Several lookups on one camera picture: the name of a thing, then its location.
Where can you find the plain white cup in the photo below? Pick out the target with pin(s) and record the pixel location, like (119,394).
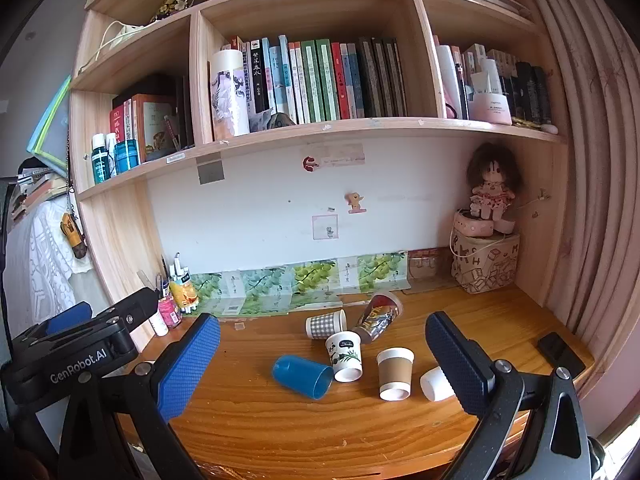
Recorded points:
(434,384)

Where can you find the printed fabric storage box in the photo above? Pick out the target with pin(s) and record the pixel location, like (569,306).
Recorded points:
(485,262)

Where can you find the gift bag with flowers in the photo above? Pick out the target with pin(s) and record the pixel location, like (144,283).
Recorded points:
(175,2)

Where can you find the white lace cloth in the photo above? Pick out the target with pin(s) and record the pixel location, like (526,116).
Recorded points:
(45,260)

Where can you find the shiny patterned red-lined cup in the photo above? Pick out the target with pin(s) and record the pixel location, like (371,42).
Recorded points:
(377,317)

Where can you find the pink round box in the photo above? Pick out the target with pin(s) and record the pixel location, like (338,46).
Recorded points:
(472,225)

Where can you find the red round wall sticker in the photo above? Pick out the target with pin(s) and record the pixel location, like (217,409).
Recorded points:
(310,163)

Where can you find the teal bottle white cap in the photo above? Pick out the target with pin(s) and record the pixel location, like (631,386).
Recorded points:
(100,160)

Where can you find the white printed cylinder tube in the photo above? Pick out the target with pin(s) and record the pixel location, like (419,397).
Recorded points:
(229,95)

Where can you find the square pale wall sticker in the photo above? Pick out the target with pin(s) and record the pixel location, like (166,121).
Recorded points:
(325,227)

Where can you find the yellow brown hanging charm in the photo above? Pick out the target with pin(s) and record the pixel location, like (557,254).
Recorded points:
(74,237)

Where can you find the blue plastic cup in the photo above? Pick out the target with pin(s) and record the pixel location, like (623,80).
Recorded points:
(300,374)

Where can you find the white cosmetic tube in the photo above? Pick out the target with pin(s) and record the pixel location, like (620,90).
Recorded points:
(487,77)

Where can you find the teal wide bottle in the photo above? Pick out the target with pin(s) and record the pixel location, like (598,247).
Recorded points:
(126,156)

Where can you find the checked paper cup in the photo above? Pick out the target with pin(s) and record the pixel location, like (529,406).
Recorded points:
(324,324)

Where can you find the white small bottle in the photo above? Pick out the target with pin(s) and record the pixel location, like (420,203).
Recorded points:
(160,324)

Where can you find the row of colourful books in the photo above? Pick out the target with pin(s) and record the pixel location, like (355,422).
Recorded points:
(320,80)

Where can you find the wooden bookshelf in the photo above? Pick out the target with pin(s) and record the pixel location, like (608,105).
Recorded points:
(310,15)

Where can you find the orange boxed book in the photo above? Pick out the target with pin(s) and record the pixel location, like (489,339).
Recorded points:
(155,127)

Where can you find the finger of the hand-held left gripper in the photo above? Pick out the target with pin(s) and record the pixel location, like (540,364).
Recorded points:
(67,317)
(135,305)

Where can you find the white tall bottle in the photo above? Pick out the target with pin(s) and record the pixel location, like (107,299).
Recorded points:
(448,80)

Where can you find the green plastic folder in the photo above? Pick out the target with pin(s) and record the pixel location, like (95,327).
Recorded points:
(50,120)

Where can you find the brown haired cloth doll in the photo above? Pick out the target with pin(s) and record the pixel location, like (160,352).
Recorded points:
(492,180)

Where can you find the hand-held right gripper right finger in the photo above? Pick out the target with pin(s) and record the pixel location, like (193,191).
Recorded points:
(457,360)

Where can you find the green grape print folding card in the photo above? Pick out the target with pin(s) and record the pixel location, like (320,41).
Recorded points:
(310,280)

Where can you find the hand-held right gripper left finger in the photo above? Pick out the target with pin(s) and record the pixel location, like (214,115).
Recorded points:
(190,365)

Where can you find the pink beige curtain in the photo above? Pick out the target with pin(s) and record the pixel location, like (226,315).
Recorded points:
(595,160)

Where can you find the clear plastic container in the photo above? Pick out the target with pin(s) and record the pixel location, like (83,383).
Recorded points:
(425,266)

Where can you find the pink white cosmetic jar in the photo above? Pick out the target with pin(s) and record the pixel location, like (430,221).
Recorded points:
(492,108)

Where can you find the black phone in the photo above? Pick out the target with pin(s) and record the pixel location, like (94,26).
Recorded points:
(560,355)

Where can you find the pale paper wall label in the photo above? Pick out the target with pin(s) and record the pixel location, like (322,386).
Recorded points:
(332,154)

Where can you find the white panda print paper cup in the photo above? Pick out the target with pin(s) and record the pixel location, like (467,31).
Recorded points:
(344,355)

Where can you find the grey tape patch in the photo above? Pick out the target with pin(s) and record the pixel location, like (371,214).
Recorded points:
(210,170)

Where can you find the row of dark books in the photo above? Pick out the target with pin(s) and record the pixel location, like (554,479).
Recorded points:
(530,92)

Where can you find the stack of red books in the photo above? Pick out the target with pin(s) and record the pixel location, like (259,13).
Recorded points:
(122,120)

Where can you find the brown sleeve paper cup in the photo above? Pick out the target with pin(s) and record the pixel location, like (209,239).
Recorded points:
(395,372)

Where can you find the pink small bottle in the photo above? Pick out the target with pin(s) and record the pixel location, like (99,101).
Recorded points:
(169,310)

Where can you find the cartoon figure wall sticker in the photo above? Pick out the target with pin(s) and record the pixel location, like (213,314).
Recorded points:
(355,202)

